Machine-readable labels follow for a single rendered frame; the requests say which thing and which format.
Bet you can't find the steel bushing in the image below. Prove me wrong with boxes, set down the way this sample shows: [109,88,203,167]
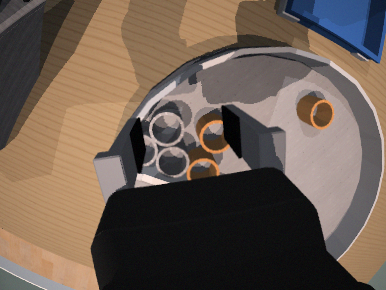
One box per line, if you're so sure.
[156,140,190,178]
[149,106,185,147]
[142,126,159,167]

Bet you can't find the bronze bushing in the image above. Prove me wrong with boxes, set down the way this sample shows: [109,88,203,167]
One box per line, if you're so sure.
[196,113,230,153]
[296,95,334,130]
[186,148,219,180]

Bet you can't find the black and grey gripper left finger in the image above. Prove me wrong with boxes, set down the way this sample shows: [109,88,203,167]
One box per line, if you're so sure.
[93,117,146,205]

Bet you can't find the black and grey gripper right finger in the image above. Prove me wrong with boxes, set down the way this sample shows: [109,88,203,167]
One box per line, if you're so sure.
[221,104,286,174]

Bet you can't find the blue open crate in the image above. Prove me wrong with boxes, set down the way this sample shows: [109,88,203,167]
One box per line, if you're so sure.
[277,0,386,64]

